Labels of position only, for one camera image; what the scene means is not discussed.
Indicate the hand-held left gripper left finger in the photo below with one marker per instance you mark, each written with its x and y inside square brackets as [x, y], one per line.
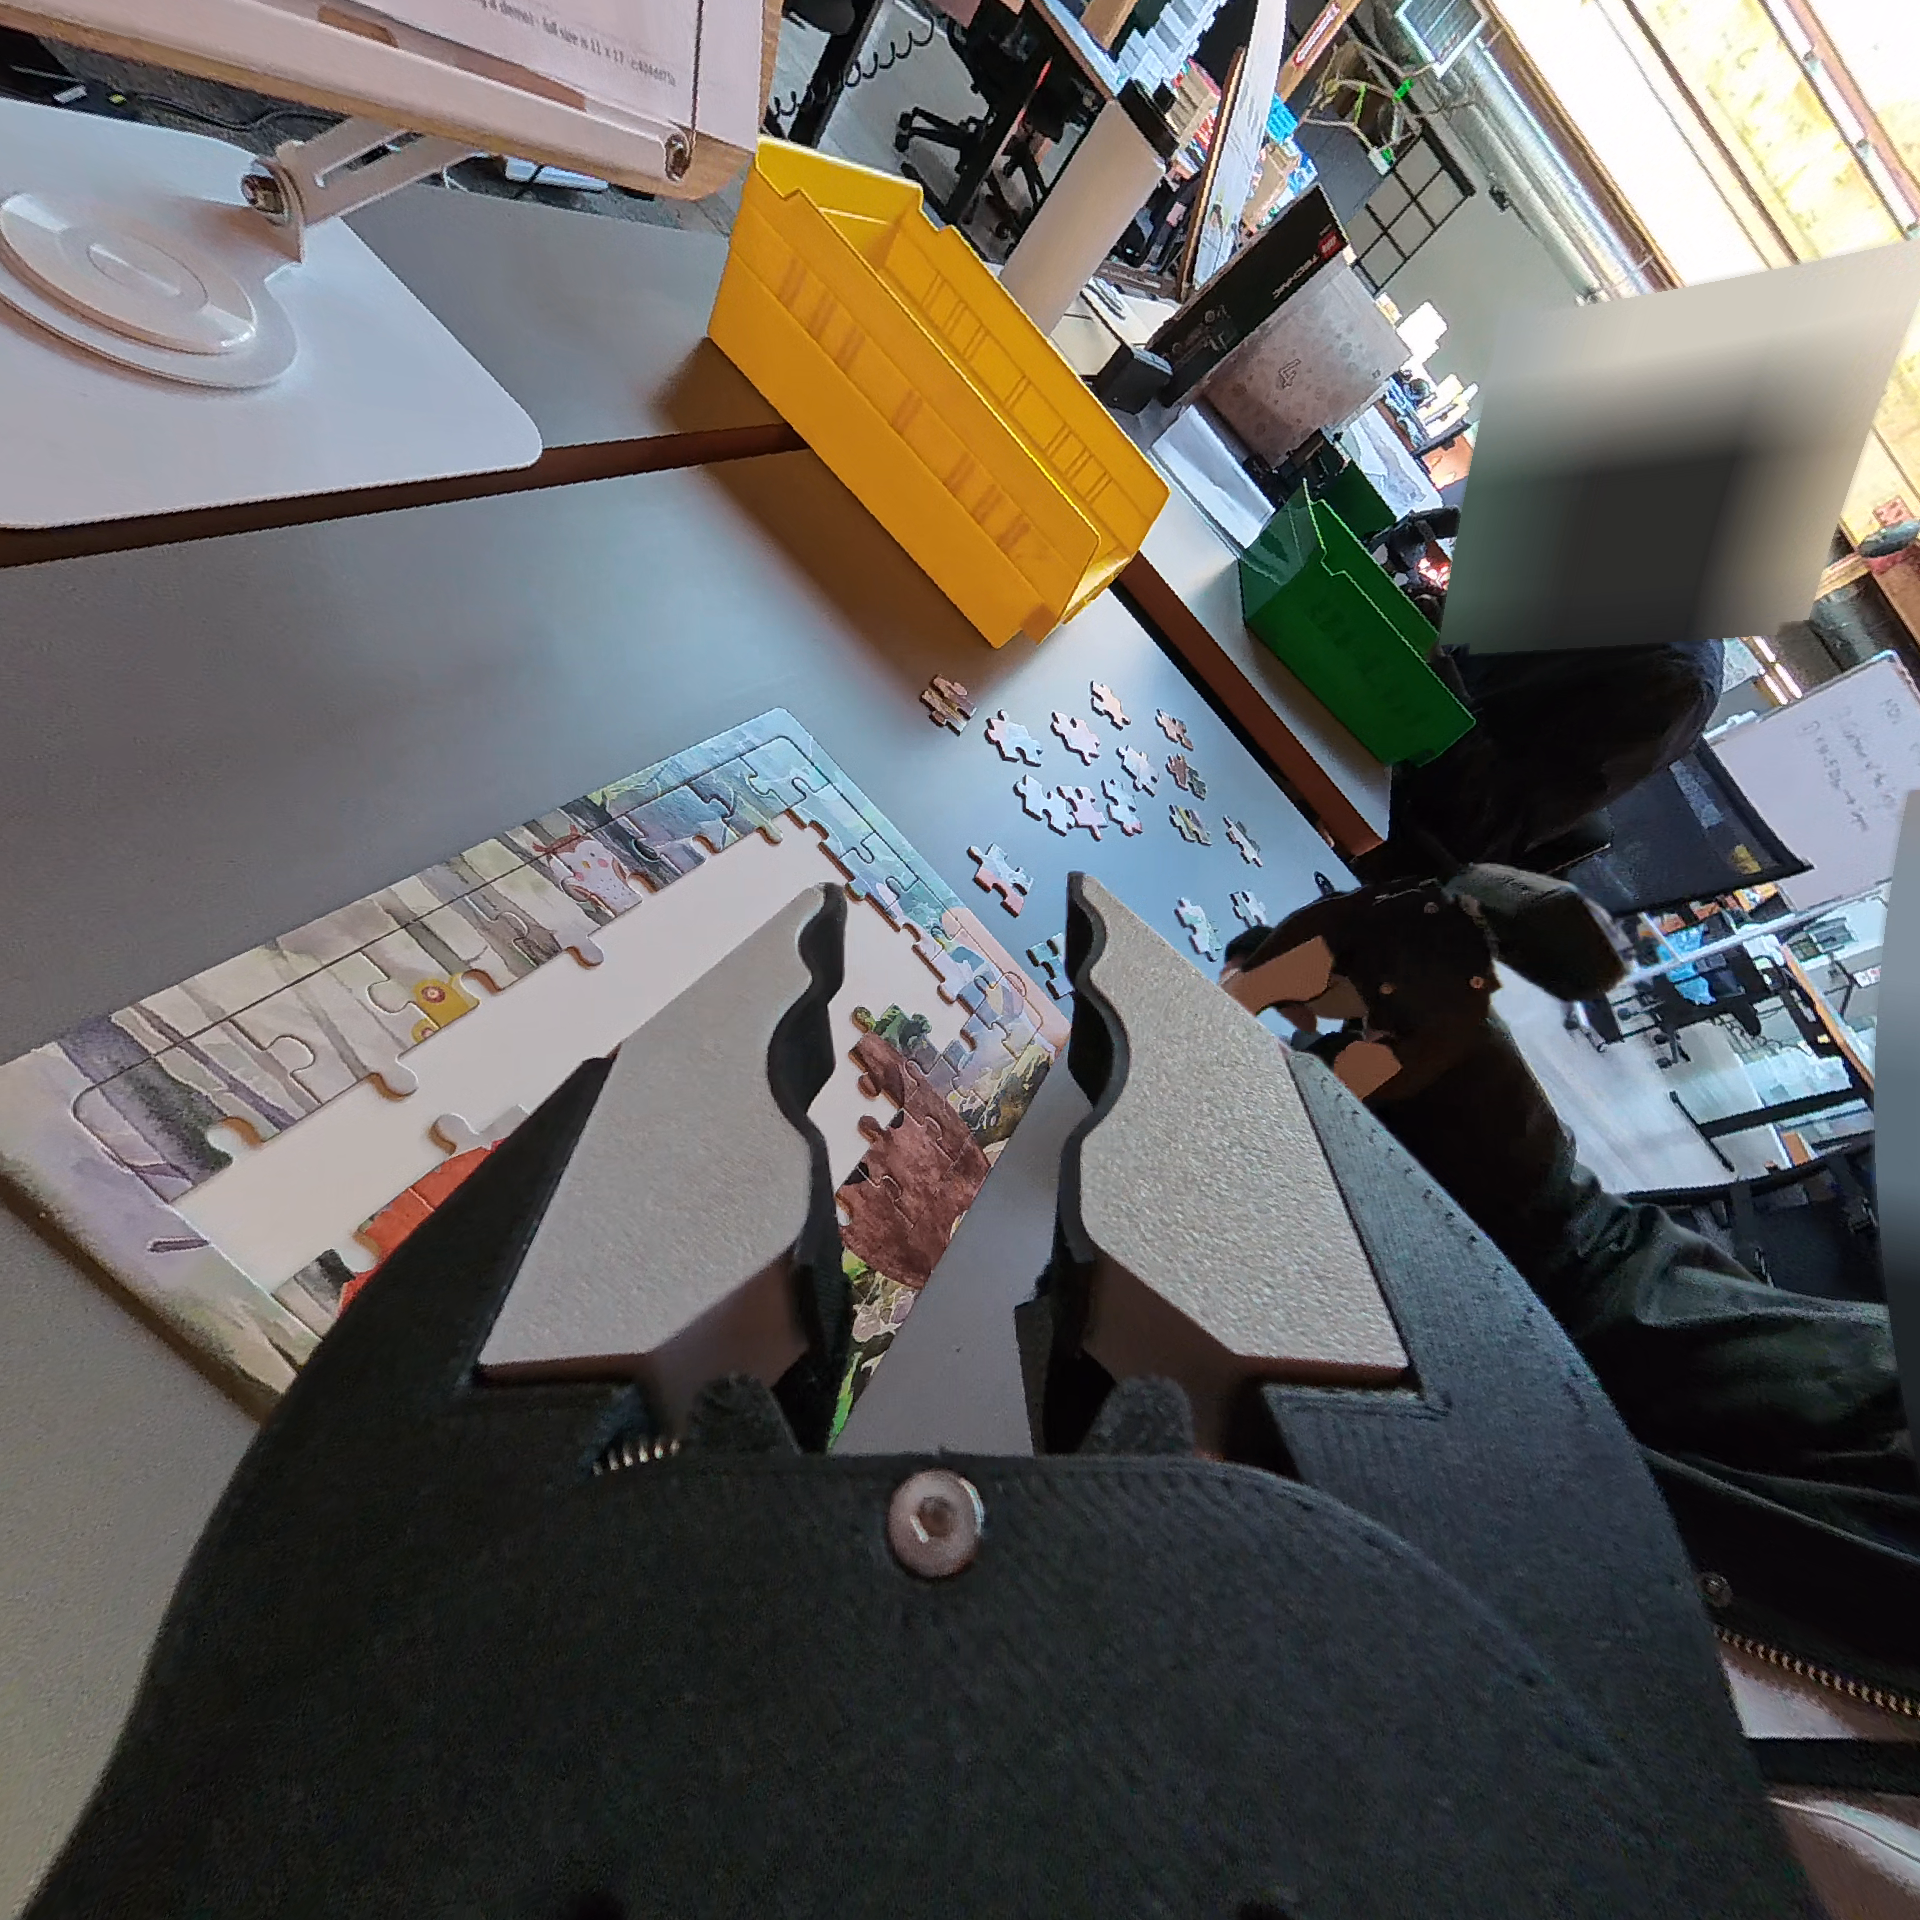
[661, 1200]

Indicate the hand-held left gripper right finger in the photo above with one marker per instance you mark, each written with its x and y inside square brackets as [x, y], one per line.
[1231, 1200]

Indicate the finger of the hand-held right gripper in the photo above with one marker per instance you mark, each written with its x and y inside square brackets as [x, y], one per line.
[1365, 1068]
[1299, 984]

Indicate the jigsaw puzzle board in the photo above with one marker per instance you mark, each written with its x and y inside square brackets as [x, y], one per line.
[675, 960]

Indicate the puzzle pieces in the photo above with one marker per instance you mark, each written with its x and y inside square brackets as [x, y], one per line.
[1010, 735]

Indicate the person's right forearm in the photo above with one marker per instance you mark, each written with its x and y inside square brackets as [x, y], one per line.
[1725, 1319]

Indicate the black office chair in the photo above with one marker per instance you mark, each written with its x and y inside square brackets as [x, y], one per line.
[1694, 839]

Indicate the green plastic bin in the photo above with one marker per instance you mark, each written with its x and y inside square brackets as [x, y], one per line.
[1359, 504]
[1350, 662]

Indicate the white whiteboard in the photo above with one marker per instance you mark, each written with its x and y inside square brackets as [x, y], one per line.
[1816, 763]

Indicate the clear plastic sleeve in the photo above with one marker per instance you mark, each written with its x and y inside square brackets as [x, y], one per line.
[1207, 464]

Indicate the white patterned cardboard box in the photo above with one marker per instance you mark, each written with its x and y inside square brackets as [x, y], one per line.
[1314, 368]

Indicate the small black device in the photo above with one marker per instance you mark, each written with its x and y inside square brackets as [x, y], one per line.
[1142, 375]

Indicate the person's black jacket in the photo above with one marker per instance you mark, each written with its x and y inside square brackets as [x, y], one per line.
[1799, 1560]

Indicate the black product box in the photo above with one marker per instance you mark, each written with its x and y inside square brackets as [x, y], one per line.
[1253, 283]

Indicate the yellow plastic bin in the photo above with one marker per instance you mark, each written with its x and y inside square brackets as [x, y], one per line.
[902, 388]

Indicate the white water bottle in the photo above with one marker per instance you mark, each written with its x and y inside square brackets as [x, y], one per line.
[1085, 224]

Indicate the person's pale trousers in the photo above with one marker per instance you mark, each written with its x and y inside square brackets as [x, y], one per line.
[1830, 1724]

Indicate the curved paper on stand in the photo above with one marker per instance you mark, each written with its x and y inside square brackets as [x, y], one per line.
[1237, 135]

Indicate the white document holder stand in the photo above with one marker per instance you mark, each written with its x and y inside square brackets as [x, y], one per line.
[119, 283]

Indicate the white paper sheet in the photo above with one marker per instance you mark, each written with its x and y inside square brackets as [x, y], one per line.
[599, 44]

